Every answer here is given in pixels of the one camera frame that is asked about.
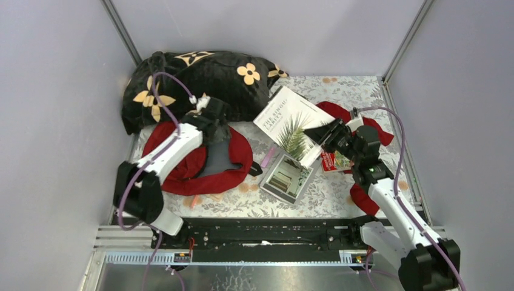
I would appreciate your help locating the floral table mat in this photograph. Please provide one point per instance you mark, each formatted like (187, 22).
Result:
(327, 195)

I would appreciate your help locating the pink eraser stick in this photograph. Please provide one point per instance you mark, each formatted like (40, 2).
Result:
(264, 163)

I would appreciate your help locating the red cloth garment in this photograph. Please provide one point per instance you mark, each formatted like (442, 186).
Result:
(357, 194)

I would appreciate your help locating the black floral blanket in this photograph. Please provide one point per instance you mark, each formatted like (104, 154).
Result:
(168, 80)

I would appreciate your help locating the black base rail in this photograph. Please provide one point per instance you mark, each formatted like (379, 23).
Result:
(266, 240)

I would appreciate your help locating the orange pen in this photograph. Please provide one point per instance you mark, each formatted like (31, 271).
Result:
(194, 201)

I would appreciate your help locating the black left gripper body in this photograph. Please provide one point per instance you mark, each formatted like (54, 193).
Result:
(219, 131)

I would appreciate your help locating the red treehouse book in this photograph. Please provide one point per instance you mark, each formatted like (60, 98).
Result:
(335, 162)

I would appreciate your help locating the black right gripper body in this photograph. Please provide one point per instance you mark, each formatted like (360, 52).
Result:
(340, 142)

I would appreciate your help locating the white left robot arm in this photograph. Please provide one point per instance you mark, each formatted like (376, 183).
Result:
(138, 186)

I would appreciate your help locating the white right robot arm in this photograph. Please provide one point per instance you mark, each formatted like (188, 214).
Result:
(424, 260)

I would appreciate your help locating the white palm leaf book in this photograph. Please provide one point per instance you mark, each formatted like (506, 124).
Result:
(284, 120)

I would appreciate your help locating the red student backpack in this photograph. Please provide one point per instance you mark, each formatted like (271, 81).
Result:
(212, 170)

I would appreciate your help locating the grey interior photo book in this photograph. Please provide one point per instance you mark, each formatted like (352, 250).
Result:
(287, 180)

